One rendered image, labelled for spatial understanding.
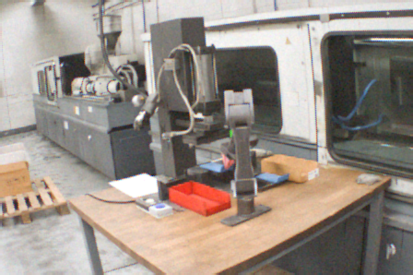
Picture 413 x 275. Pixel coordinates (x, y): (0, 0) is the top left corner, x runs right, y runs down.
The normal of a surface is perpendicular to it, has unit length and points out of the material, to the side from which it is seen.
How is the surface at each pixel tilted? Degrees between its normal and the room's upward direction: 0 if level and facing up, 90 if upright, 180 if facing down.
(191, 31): 90
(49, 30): 90
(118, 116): 90
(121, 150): 90
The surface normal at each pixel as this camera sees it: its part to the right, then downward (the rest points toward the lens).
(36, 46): 0.55, 0.13
